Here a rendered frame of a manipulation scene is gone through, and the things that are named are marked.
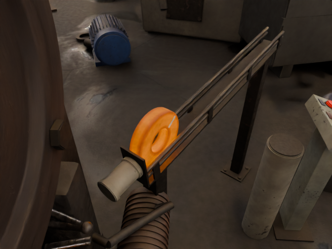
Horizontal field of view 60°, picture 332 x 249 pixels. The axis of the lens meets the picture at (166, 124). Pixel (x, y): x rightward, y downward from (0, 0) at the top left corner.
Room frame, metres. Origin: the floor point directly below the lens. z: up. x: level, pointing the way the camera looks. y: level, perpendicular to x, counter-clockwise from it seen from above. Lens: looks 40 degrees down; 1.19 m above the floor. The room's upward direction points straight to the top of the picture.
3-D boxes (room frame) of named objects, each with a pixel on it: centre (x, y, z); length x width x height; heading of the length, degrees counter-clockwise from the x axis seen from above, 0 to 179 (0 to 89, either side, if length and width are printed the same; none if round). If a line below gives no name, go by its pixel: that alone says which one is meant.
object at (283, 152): (0.69, -0.40, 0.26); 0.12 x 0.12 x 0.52
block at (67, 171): (0.33, 0.21, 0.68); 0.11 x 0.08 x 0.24; 87
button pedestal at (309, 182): (0.72, -0.56, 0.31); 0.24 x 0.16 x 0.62; 177
